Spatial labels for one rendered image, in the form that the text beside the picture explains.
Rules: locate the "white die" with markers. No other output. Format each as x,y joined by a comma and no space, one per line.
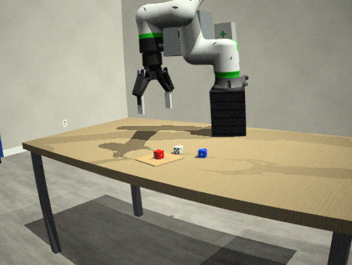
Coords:
178,149

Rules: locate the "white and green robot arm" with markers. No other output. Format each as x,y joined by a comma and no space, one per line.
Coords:
223,54

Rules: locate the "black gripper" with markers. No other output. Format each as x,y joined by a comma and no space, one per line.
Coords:
149,60

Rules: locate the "blue die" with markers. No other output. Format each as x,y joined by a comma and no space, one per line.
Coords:
202,153

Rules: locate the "tan square mat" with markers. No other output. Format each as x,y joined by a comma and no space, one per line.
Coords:
156,162

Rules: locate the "red die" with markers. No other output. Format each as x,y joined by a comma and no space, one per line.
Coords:
158,154

